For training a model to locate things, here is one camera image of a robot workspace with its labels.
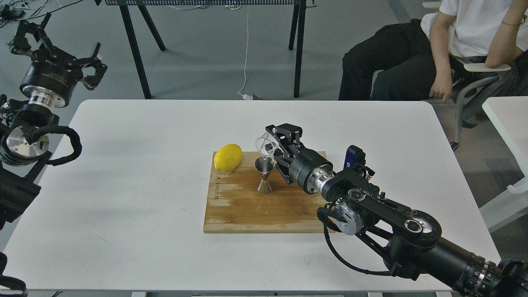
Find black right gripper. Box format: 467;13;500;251
265;123;335;194

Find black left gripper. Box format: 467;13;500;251
8;12;108;108

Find small clear glass cup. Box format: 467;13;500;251
255;137;278;158

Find steel jigger measuring cup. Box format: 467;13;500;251
255;156;275;194

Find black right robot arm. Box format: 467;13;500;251
259;123;528;297

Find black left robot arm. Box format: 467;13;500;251
0;13;107;226

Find yellow lemon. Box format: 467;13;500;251
214;144;243;173

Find wooden cutting board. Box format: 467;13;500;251
203;151;325;233

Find seated person in white shirt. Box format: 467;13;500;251
338;0;528;101

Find grey white chair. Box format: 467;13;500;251
421;0;527;150

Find white hanging cable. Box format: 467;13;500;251
237;5;253;100

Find black floor cables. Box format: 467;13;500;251
0;0;85;30

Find black metal frame table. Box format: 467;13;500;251
94;0;317;100

